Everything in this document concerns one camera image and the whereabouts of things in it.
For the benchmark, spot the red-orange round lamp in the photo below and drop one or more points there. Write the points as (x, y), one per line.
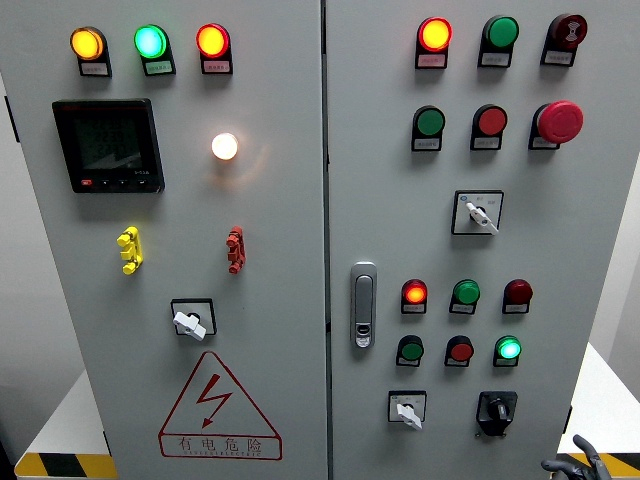
(212, 41)

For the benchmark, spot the red warning triangle sticker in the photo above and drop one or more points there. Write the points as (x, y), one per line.
(215, 397)

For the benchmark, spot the pale grey cabinet door with display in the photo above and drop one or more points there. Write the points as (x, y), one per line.
(280, 225)

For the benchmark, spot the large green push button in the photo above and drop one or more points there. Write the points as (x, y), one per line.
(430, 121)

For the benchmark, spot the large red push button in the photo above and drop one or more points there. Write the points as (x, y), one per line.
(492, 121)

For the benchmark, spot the small green lamp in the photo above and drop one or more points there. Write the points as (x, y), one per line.
(466, 293)
(508, 348)

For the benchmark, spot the black and yellow striped tape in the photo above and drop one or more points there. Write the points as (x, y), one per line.
(622, 464)
(64, 465)

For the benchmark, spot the black-knob turn switch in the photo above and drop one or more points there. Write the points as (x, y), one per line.
(497, 411)

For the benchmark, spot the large red-orange lamp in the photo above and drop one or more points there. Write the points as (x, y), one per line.
(435, 34)

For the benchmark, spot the small green push button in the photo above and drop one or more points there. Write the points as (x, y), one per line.
(412, 351)

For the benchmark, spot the yellow round lamp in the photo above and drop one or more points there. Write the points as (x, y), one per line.
(87, 44)

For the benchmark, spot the black display meter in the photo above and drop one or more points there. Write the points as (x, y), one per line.
(108, 145)

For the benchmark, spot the large lit green lamp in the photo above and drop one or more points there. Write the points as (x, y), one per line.
(150, 42)

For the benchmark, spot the silver door lock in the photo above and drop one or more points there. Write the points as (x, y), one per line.
(363, 300)

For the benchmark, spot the dark red buzzer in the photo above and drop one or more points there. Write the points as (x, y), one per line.
(569, 29)

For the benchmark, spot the large red stop button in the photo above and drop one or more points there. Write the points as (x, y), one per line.
(560, 121)

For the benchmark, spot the white round lamp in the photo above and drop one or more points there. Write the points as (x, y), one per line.
(224, 146)

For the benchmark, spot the small red push button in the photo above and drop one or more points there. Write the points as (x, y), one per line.
(461, 352)

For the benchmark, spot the small red lamp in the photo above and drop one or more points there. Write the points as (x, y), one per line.
(519, 292)
(415, 293)

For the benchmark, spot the small label plate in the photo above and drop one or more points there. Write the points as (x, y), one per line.
(494, 60)
(158, 67)
(426, 144)
(431, 61)
(542, 143)
(461, 309)
(407, 363)
(514, 308)
(504, 363)
(413, 308)
(455, 363)
(216, 66)
(95, 69)
(557, 58)
(485, 143)

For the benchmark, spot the pale grey cabinet door with lock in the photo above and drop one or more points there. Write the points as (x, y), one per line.
(390, 210)

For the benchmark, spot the large dark green lamp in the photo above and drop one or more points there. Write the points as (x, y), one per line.
(501, 32)

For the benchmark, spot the black door hinge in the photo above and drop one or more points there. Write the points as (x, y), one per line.
(13, 120)
(107, 442)
(569, 420)

